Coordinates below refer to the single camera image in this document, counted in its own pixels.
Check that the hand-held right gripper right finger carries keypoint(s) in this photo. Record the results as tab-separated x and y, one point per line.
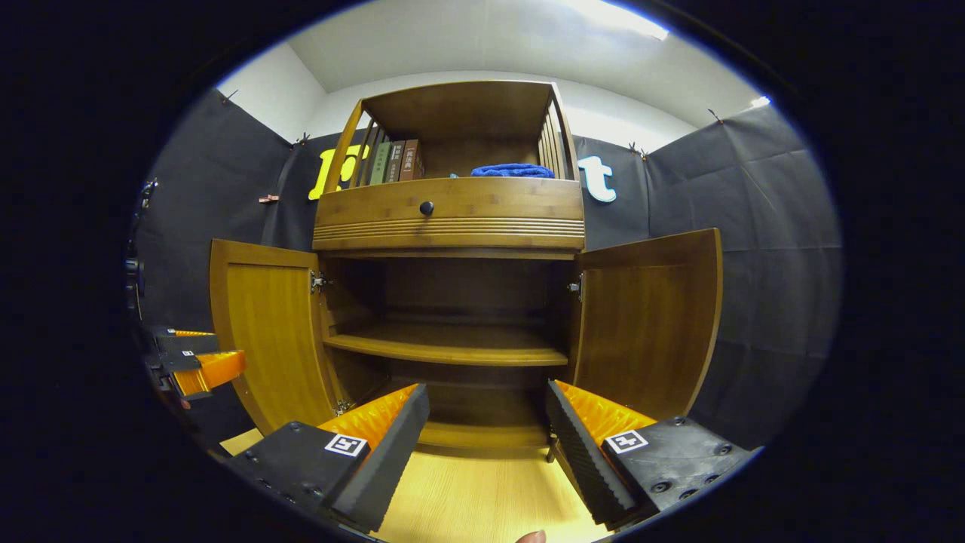
578	452

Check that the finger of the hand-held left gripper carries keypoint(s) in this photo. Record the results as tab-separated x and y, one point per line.
185	343
219	366

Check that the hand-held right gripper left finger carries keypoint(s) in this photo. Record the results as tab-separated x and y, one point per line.
390	460

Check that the wooden shoe cabinet door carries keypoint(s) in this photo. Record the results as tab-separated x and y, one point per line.
648	324
271	339

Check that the wooden double-door shoe cabinet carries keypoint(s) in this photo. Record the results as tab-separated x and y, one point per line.
460	109

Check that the metal door hinge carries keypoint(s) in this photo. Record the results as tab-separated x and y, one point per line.
320	281
577	286
343	407

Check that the wooden inner shelf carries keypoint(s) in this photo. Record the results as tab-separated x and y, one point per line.
452	351

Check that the black round drawer knob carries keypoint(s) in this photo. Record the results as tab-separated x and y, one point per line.
427	208

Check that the black backdrop cloth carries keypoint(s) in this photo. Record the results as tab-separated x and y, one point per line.
754	264

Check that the wooden drawer front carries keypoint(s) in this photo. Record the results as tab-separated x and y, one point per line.
497	207

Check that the light green book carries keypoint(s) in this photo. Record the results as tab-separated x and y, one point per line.
379	164

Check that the brown book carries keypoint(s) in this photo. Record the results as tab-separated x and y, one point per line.
412	160

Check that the blue folded towel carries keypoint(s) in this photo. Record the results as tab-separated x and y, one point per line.
513	171

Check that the small ceiling light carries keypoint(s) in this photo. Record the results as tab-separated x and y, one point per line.
760	102

